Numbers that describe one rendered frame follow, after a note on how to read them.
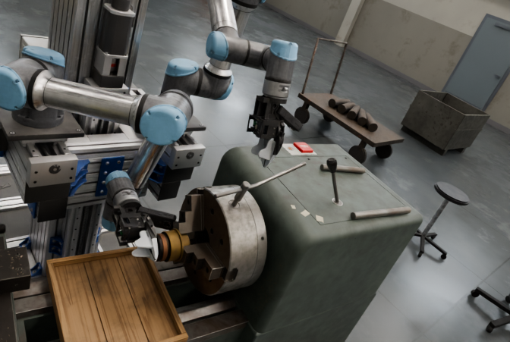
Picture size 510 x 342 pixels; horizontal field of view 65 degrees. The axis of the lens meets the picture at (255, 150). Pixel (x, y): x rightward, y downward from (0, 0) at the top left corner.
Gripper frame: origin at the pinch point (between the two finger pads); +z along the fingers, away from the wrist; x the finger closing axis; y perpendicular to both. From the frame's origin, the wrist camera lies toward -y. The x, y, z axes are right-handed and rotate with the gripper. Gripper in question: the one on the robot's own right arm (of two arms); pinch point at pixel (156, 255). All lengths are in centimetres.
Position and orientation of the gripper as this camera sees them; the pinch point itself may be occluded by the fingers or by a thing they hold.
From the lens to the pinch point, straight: 114.3
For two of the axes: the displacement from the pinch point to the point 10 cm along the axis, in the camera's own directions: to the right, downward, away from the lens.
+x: 3.2, -8.4, -4.4
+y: -8.1, -0.1, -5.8
